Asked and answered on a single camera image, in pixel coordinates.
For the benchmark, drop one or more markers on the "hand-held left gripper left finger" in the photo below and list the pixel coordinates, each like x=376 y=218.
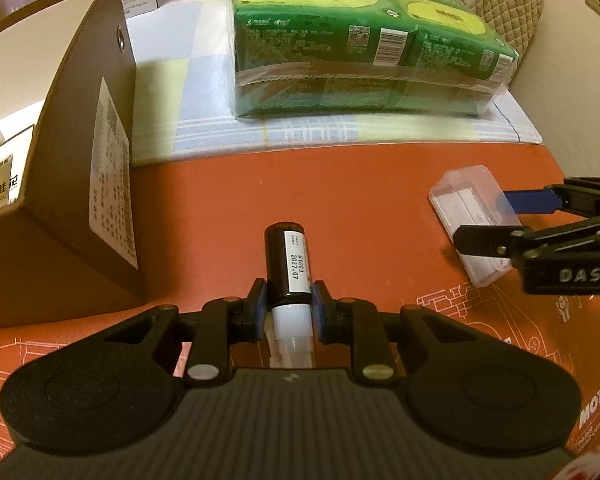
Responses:
x=261 y=307

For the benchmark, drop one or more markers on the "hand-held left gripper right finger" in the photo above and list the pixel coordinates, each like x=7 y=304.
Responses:
x=320 y=310

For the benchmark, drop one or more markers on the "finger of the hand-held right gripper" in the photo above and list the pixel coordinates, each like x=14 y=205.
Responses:
x=530 y=201
x=485 y=241

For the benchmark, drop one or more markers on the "clear plastic box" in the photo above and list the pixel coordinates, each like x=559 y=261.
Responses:
x=460 y=200

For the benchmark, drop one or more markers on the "dark bottle with white cap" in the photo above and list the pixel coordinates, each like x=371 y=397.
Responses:
x=285 y=260

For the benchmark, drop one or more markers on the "brown cardboard box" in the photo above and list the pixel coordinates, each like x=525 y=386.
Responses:
x=55 y=210

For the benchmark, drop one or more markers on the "gold and white box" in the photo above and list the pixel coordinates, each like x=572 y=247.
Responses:
x=5 y=175

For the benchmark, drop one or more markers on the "red printed cardboard sheet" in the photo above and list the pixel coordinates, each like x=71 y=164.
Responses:
x=380 y=210

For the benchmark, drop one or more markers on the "red white patterned cloth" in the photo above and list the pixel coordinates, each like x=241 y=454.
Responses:
x=592 y=462

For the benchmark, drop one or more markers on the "beige quilted cloth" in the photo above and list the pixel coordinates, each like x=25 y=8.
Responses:
x=500 y=0

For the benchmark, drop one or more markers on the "green tissue multipack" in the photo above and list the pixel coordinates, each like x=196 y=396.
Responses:
x=330 y=35

